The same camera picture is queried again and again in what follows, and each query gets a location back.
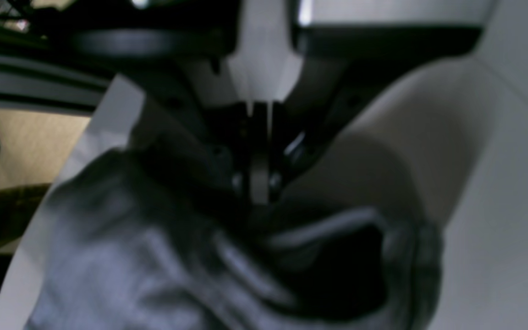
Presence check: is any grey T-shirt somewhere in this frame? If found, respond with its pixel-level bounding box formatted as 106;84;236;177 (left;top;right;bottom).
24;150;442;330

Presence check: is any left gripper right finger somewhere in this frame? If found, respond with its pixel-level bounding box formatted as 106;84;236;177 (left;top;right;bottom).
268;23;484;201

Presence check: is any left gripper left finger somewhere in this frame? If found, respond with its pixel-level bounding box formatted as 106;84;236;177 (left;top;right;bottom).
69;0;255;202

